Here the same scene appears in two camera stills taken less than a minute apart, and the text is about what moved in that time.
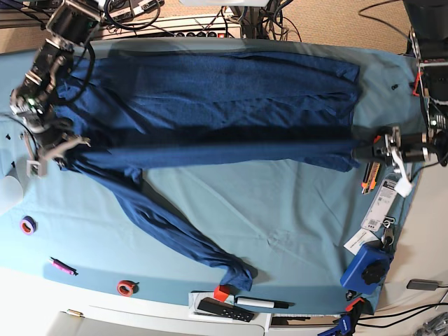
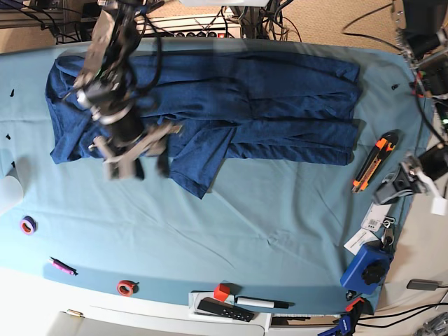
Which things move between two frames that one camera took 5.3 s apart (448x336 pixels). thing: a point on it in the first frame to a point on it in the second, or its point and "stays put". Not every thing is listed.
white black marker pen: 255,302 stays put
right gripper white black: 388,147 to 409,177
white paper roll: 11,194 stays put
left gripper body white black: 47,141 to 122,162
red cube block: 221,292 stays put
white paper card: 362,236 stays put
